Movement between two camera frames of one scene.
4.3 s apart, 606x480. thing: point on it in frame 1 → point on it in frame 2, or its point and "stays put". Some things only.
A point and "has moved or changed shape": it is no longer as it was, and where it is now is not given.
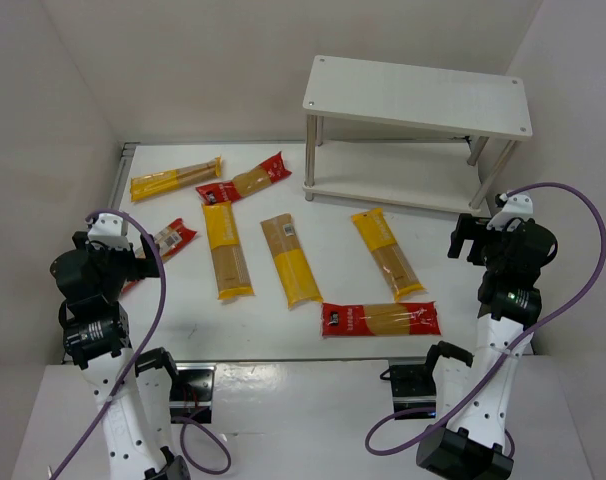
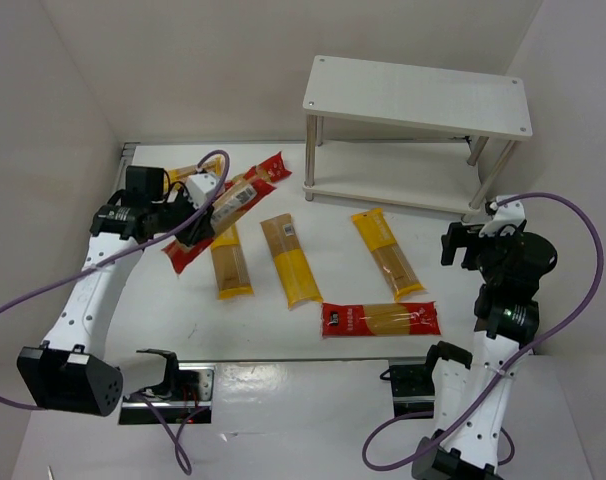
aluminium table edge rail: (128, 153) stays put
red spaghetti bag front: (385, 319) stays put
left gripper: (146, 259) → (189, 226)
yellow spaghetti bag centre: (290, 260) stays put
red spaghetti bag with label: (166, 240) has moved or changed shape
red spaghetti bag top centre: (271, 171) stays put
